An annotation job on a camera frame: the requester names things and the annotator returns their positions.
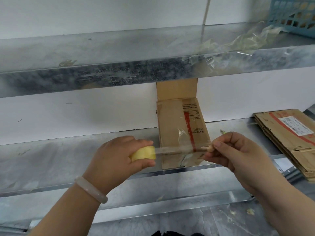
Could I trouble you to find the person's left hand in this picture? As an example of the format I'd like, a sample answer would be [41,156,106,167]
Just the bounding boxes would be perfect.
[82,135,156,196]

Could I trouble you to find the person's right hand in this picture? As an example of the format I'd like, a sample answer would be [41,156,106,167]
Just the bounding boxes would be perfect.
[201,132,271,194]

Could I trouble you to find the yellow tape roll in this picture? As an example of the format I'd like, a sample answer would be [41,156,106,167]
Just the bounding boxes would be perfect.
[129,145,212,162]

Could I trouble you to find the white-labelled cardboard box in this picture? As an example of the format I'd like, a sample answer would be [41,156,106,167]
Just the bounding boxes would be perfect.
[253,109,315,182]

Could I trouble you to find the large red-printed cardboard box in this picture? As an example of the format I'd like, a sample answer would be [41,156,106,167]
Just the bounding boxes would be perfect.
[156,78,212,170]

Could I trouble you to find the person's right forearm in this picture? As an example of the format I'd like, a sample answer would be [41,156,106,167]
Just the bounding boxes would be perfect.
[251,159,315,236]

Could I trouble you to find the person's black trousers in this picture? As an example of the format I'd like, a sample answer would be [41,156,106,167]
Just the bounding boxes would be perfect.
[151,230,197,236]

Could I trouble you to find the small crumpled tape scrap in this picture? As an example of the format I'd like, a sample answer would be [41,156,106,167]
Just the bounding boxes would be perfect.
[58,59,77,67]

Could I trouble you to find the pile of clear tape scraps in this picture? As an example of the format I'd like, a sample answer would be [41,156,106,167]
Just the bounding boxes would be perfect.
[197,21,286,74]

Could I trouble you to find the blue plastic basket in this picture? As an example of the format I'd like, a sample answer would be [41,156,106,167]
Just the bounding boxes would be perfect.
[267,0,315,38]

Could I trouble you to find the pile of assorted small items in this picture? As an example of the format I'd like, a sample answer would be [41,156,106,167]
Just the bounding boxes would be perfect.
[280,0,315,27]

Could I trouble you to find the white bangle bracelet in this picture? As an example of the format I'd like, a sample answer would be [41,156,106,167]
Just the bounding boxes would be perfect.
[74,176,108,204]

